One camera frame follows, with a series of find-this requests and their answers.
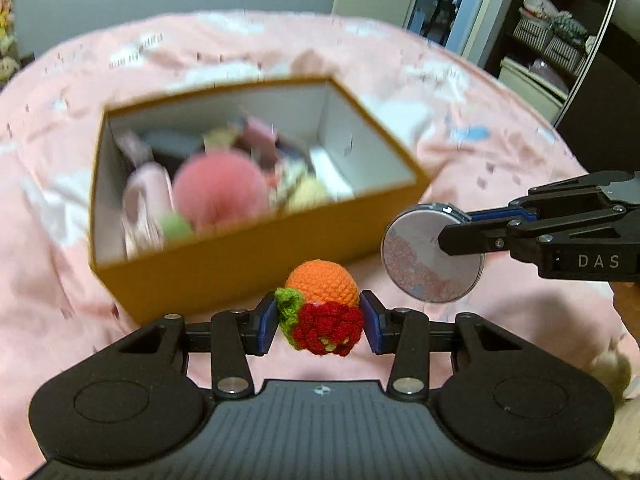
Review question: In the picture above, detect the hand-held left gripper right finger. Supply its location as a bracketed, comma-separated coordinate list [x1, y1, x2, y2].
[359, 289, 527, 401]

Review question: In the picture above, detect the white storage bin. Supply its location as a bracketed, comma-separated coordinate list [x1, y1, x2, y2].
[499, 56, 570, 117]

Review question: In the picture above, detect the pink handbag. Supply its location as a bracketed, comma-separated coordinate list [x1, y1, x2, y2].
[120, 162, 176, 256]

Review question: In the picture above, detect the orange cardboard box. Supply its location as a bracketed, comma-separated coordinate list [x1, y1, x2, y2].
[89, 76, 432, 325]

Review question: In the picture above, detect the pile of plush toys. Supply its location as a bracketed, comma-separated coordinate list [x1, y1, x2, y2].
[0, 0, 22, 83]

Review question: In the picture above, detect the green soft item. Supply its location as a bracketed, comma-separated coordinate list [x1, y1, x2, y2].
[159, 212, 196, 241]

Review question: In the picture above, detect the cream fluffy plush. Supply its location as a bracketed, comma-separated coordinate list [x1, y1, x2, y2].
[589, 347, 635, 407]

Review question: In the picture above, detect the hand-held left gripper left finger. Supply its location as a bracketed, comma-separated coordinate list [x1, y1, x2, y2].
[116, 291, 279, 401]

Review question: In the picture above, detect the pink fluffy pompom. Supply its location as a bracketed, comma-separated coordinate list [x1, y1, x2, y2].
[172, 152, 271, 228]

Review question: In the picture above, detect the striped storage basket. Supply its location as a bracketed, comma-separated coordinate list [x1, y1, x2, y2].
[544, 35, 587, 73]
[514, 15, 557, 52]

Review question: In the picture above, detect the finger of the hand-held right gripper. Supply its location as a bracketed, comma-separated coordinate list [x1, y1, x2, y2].
[438, 219, 519, 257]
[465, 204, 540, 225]

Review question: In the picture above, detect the pink printed blanket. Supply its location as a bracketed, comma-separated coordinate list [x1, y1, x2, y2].
[0, 9, 640, 480]

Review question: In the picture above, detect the orange crochet fruit with flower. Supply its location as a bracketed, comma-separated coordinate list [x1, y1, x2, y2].
[274, 259, 365, 358]

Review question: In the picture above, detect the cream crochet ball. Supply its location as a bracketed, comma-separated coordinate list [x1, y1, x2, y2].
[286, 175, 335, 213]

